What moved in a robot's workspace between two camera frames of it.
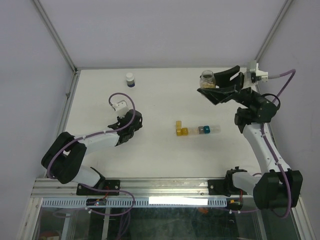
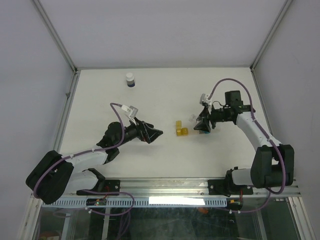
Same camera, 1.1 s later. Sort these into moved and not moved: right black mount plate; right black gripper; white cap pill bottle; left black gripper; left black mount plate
Moved: right black gripper; left black gripper
Not moved: left black mount plate; right black mount plate; white cap pill bottle
